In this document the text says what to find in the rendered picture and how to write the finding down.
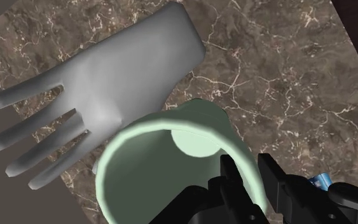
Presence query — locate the small blue object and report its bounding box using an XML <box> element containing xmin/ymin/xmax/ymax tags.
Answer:
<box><xmin>308</xmin><ymin>172</ymin><xmax>333</xmax><ymax>191</ymax></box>

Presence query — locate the grey glove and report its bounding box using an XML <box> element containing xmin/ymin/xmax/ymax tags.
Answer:
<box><xmin>0</xmin><ymin>1</ymin><xmax>207</xmax><ymax>191</ymax></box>

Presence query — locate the pale green cup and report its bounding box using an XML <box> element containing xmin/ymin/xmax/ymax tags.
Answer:
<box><xmin>95</xmin><ymin>98</ymin><xmax>268</xmax><ymax>224</ymax></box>

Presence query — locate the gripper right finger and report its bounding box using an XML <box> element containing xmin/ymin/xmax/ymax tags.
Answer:
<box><xmin>257</xmin><ymin>153</ymin><xmax>358</xmax><ymax>224</ymax></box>

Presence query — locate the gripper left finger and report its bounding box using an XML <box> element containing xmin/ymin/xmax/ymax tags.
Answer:
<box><xmin>149</xmin><ymin>154</ymin><xmax>270</xmax><ymax>224</ymax></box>

